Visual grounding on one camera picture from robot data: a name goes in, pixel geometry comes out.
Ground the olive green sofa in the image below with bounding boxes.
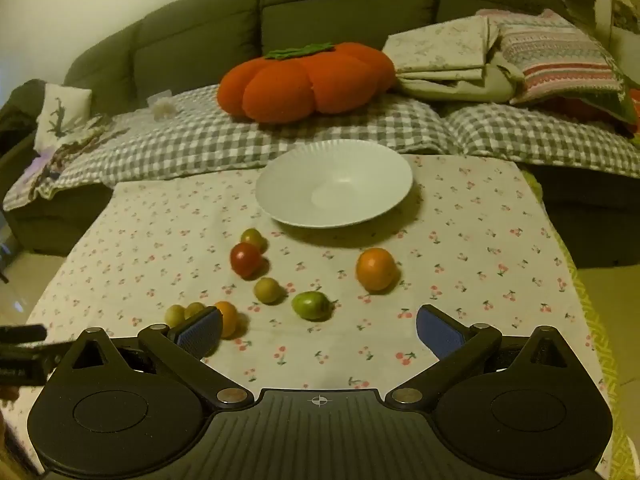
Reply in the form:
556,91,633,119
0,0,640,271

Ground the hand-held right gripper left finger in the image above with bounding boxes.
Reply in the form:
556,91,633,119
61,307,252,408

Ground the green fruit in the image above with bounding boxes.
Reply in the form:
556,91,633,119
292,291,335,321

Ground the cherry print tablecloth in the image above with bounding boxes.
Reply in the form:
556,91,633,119
25,152,617,480

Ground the white ribbed plate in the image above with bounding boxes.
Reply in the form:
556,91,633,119
255,140,414,229

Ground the orange pumpkin cushion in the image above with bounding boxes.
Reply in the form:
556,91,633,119
216,41,396,126

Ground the floral lace cloth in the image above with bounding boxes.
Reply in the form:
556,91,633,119
4,114,128,211

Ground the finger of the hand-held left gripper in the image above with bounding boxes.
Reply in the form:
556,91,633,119
0,325,49,345

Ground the white embroidered pillow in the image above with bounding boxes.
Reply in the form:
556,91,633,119
32,82,94,152

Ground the white fluffy ball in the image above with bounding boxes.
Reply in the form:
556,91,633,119
147,91,177,121

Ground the yellow-green patterned mat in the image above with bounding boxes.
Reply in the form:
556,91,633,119
520,167,640,480

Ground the green-red tomato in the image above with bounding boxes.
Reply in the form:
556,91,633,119
240,228,267,253

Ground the red tomato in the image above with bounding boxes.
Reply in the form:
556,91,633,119
230,242,263,278

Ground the striped patterned pillow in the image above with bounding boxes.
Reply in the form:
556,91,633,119
475,7,640,126

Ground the small orange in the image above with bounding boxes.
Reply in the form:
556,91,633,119
214,301,240,339

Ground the large orange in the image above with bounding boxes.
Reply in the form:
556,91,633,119
356,247,398,292

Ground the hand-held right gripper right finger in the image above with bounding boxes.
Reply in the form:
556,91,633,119
385,304,587,408

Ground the folded floral sheet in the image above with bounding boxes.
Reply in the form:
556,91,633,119
382,14,526,103

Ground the grey checked blanket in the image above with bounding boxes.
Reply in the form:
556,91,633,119
2,80,640,211

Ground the red cloth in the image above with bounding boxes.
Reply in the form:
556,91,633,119
542,89,640,135

